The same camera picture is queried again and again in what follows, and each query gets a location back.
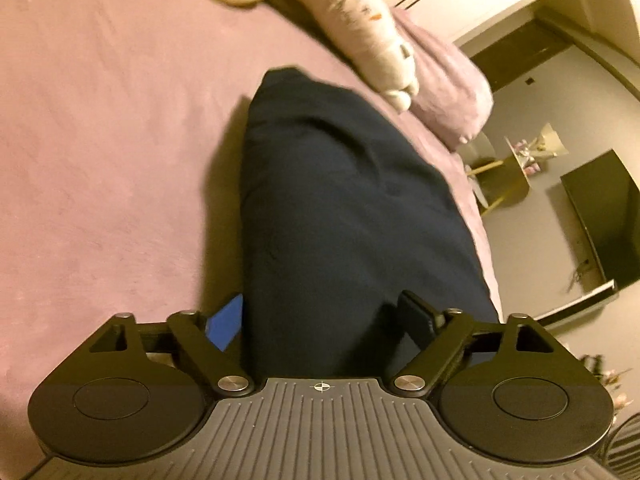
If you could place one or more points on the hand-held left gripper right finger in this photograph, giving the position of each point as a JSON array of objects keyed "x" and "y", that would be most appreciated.
[{"x": 417, "y": 317}]

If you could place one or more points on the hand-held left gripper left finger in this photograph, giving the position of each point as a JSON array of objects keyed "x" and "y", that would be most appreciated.
[{"x": 225, "y": 322}]

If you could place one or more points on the dark navy garment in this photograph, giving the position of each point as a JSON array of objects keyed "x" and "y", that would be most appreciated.
[{"x": 340, "y": 210}]

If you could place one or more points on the gold side table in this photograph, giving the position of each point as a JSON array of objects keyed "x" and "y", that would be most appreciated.
[{"x": 505, "y": 180}]

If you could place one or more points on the white low shelf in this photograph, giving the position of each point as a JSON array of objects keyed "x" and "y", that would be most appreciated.
[{"x": 580, "y": 302}]

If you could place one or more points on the purple bed sheet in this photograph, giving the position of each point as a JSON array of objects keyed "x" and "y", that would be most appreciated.
[{"x": 115, "y": 160}]

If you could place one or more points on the wrapped flower bouquet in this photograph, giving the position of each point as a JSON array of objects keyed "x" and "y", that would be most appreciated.
[{"x": 537, "y": 152}]

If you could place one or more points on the dark flat screen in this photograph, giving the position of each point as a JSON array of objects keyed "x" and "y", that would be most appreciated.
[{"x": 607, "y": 220}]

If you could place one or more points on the purple pillow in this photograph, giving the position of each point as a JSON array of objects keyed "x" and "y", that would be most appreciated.
[{"x": 445, "y": 85}]

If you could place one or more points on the dark doorway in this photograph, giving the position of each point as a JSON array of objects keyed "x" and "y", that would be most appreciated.
[{"x": 520, "y": 55}]

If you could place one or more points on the long pink plush pillow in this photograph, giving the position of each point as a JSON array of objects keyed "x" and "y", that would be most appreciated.
[{"x": 360, "y": 25}]

